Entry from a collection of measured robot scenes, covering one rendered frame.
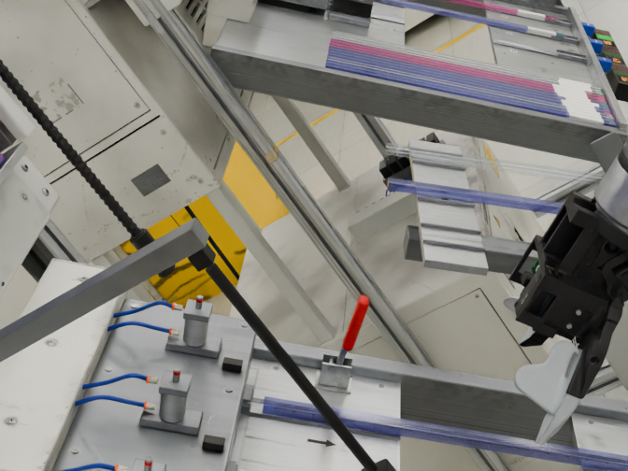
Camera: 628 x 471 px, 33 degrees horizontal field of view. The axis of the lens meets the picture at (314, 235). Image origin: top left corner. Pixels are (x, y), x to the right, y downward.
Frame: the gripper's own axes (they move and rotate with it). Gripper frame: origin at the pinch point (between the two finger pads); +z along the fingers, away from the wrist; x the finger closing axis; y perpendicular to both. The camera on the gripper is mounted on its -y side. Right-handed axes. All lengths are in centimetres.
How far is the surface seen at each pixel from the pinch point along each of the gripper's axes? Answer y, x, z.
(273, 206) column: 0, -298, 153
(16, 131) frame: 54, -9, 0
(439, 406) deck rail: 4.4, -7.9, 10.8
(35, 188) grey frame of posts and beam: 51, -11, 6
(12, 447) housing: 42.4, 19.4, 10.0
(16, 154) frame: 53, -6, 1
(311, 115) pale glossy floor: -9, -417, 159
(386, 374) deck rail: 11.2, -7.9, 9.4
